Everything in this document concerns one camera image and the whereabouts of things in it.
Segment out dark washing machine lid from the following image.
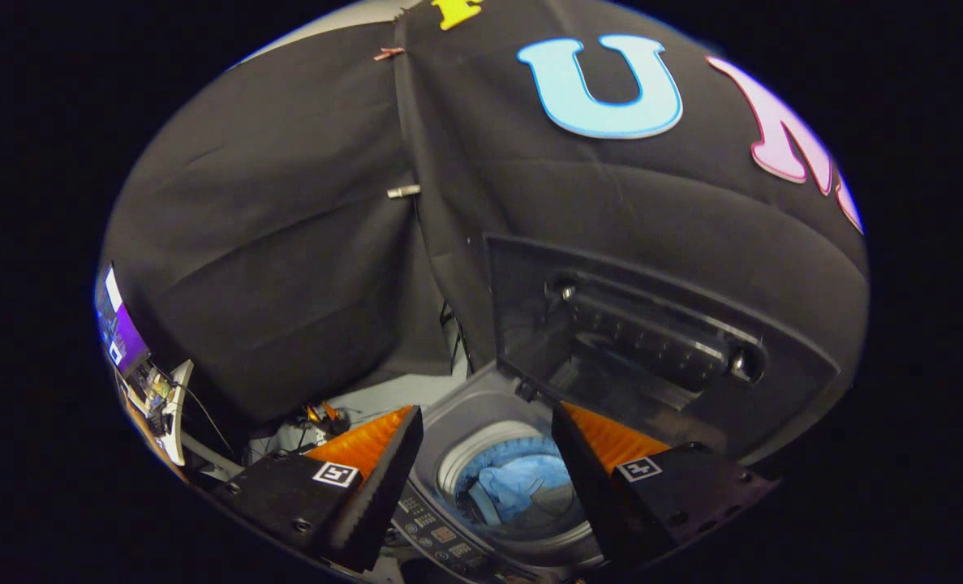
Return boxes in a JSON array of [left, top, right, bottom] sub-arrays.
[[485, 234, 843, 467]]

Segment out white stand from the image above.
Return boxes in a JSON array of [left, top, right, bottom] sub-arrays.
[[161, 361, 198, 467]]

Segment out grey washing machine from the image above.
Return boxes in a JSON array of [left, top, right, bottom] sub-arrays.
[[384, 361, 612, 581]]

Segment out light blue shirt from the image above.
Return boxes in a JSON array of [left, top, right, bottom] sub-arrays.
[[455, 438, 579, 528]]

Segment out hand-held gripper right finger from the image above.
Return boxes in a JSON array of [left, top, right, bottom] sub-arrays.
[[551, 401, 780, 566]]

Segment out computer monitor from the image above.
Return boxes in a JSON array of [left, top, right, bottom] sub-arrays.
[[94, 264, 153, 382]]

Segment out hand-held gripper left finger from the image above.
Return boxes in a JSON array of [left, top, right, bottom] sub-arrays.
[[210, 404, 425, 574]]

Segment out black backdrop cloth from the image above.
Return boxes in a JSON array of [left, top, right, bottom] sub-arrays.
[[98, 0, 870, 455]]

